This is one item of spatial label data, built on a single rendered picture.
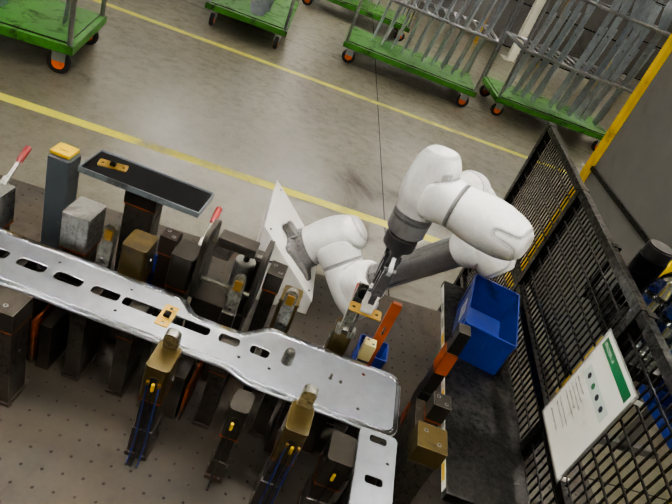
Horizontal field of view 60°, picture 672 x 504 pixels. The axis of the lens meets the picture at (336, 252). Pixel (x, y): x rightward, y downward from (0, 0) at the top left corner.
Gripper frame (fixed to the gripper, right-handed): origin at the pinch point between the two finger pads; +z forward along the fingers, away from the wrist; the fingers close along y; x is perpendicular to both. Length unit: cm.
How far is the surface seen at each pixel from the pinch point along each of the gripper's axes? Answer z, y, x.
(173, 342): 21.6, -15.0, 40.3
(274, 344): 29.2, 4.7, 17.5
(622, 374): -15, -13, -54
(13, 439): 59, -28, 70
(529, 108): 101, 712, -205
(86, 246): 27, 12, 76
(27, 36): 103, 307, 272
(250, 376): 29.2, -9.4, 20.5
